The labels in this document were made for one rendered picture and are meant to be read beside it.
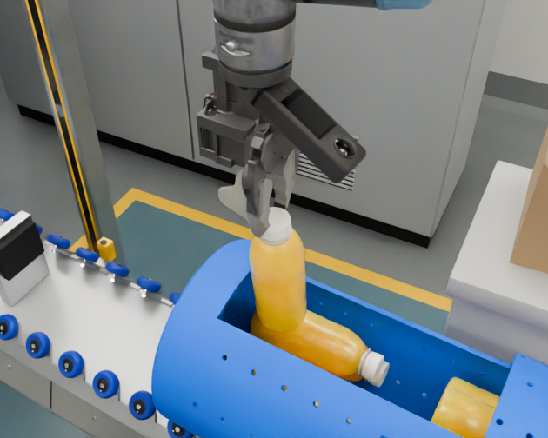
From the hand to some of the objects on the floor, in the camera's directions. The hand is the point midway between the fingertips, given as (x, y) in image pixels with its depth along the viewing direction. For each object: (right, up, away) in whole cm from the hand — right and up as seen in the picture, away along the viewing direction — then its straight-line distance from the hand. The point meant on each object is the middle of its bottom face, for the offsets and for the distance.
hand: (273, 218), depth 75 cm
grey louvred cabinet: (-24, +33, +237) cm, 240 cm away
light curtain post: (-43, -57, +139) cm, 156 cm away
